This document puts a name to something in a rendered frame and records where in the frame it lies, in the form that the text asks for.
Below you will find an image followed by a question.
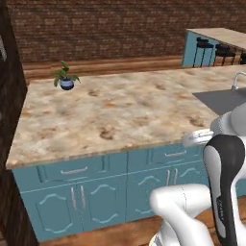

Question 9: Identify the dark wooden tall cabinet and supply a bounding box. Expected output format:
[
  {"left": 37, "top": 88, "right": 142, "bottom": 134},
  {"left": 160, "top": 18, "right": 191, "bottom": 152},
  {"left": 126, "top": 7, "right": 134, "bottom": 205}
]
[{"left": 0, "top": 0, "right": 40, "bottom": 246}]

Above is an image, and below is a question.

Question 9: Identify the narrow blue drawer front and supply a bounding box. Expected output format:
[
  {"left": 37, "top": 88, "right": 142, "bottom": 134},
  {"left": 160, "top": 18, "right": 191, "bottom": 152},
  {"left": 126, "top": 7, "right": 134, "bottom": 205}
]
[{"left": 126, "top": 143, "right": 205, "bottom": 174}]

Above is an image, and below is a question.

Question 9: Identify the silver tap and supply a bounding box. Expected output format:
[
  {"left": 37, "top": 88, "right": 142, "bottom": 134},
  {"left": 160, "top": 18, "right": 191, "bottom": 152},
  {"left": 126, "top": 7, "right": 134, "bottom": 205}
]
[{"left": 231, "top": 70, "right": 246, "bottom": 91}]

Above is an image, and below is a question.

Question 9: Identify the blue kitchen island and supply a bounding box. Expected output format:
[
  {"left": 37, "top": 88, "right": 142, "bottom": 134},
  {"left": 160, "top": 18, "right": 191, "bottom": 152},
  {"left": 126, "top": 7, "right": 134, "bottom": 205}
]
[{"left": 182, "top": 27, "right": 246, "bottom": 68}]

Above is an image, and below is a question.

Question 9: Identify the wide blue drawer front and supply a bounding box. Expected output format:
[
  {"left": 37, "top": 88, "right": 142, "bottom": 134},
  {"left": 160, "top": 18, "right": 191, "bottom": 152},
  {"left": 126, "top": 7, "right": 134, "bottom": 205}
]
[{"left": 12, "top": 151, "right": 129, "bottom": 193}]

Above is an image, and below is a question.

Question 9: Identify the grey sink basin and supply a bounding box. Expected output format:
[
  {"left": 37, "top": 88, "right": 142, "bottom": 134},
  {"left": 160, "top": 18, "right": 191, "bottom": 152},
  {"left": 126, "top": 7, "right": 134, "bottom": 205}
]
[{"left": 191, "top": 87, "right": 246, "bottom": 116}]

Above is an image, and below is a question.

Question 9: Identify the green plant in blue pot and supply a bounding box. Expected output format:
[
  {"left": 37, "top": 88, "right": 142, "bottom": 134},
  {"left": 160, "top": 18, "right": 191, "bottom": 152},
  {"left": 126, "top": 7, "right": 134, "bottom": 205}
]
[{"left": 50, "top": 61, "right": 82, "bottom": 91}]

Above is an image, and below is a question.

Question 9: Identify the blue cupboard door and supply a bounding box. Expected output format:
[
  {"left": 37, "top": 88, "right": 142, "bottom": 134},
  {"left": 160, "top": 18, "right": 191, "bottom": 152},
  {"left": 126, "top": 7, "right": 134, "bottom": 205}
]
[
  {"left": 125, "top": 166, "right": 173, "bottom": 223},
  {"left": 20, "top": 182, "right": 84, "bottom": 243},
  {"left": 170, "top": 160, "right": 209, "bottom": 187},
  {"left": 76, "top": 174, "right": 128, "bottom": 233}
]

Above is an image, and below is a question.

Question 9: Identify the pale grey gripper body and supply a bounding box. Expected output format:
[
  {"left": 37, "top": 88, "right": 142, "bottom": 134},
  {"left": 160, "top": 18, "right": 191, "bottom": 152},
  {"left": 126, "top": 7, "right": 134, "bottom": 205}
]
[{"left": 181, "top": 128, "right": 214, "bottom": 147}]

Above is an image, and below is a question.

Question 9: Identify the silver drawer handle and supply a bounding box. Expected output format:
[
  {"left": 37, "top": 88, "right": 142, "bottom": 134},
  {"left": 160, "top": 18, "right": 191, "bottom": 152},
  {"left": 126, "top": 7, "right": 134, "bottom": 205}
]
[
  {"left": 163, "top": 150, "right": 187, "bottom": 159},
  {"left": 60, "top": 166, "right": 89, "bottom": 176}
]

